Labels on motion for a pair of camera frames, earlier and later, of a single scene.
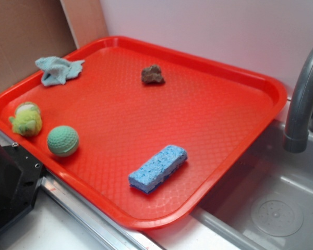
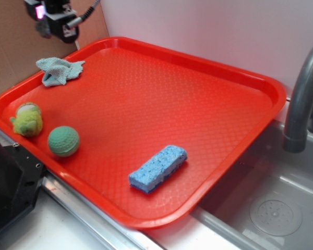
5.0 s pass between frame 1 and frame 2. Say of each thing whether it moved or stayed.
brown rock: moved
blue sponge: stayed
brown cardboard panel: stayed
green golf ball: stayed
